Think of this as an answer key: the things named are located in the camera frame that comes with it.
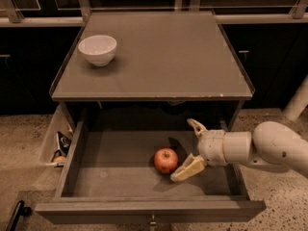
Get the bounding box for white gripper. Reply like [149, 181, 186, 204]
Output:
[170, 118, 227, 182]

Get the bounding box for red apple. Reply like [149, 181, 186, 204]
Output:
[154, 148, 178, 173]

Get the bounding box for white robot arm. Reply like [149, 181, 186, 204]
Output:
[170, 118, 308, 182]

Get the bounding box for open grey top drawer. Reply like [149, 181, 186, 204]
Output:
[34, 118, 267, 225]

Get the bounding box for metal drawer knob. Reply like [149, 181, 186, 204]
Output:
[148, 214, 158, 227]

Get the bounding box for grey cabinet with glass top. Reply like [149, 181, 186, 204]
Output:
[48, 11, 256, 133]

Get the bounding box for white table leg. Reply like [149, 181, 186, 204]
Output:
[283, 75, 308, 121]

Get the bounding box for items inside plastic bin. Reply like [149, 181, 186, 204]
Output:
[50, 131, 71, 167]

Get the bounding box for white ceramic bowl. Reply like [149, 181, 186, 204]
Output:
[78, 35, 117, 66]

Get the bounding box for black handle bar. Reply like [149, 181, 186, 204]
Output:
[6, 200, 32, 231]

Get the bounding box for metal counter rail frame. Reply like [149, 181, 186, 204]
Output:
[0, 0, 308, 24]

